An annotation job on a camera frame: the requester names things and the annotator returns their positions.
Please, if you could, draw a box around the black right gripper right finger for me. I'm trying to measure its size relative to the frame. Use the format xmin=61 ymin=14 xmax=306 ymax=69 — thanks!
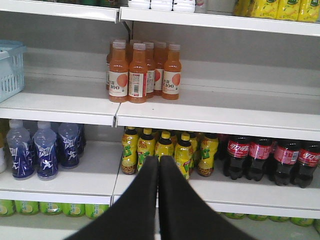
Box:
xmin=158 ymin=156 xmax=254 ymax=240

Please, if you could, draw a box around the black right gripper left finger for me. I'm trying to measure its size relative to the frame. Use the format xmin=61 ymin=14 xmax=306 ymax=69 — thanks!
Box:
xmin=67 ymin=156 xmax=159 ymax=240

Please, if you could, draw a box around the light blue plastic basket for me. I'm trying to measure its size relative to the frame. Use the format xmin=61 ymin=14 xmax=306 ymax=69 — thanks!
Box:
xmin=0 ymin=40 xmax=27 ymax=102

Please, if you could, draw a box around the yellow lemon tea bottle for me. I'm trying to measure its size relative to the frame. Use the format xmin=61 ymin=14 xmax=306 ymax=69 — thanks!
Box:
xmin=197 ymin=132 xmax=219 ymax=177
xmin=137 ymin=128 xmax=156 ymax=172
xmin=174 ymin=133 xmax=193 ymax=180
xmin=121 ymin=126 xmax=139 ymax=175

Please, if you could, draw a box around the cola bottle red label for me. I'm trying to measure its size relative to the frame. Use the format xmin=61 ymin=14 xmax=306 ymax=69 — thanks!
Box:
xmin=245 ymin=136 xmax=273 ymax=181
xmin=223 ymin=135 xmax=251 ymax=180
xmin=271 ymin=139 xmax=301 ymax=186
xmin=291 ymin=140 xmax=320 ymax=188

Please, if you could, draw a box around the blue sports drink bottle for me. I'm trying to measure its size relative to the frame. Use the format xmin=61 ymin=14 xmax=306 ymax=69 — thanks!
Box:
xmin=6 ymin=119 xmax=34 ymax=180
xmin=33 ymin=121 xmax=58 ymax=181
xmin=58 ymin=122 xmax=80 ymax=169

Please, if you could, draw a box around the white metal shelf unit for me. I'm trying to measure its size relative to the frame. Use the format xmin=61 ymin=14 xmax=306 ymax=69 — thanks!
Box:
xmin=0 ymin=0 xmax=320 ymax=240

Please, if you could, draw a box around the orange juice bottle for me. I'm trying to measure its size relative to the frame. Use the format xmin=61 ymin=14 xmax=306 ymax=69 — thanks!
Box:
xmin=161 ymin=44 xmax=182 ymax=100
xmin=108 ymin=40 xmax=129 ymax=103
xmin=153 ymin=41 xmax=167 ymax=96
xmin=128 ymin=43 xmax=148 ymax=104

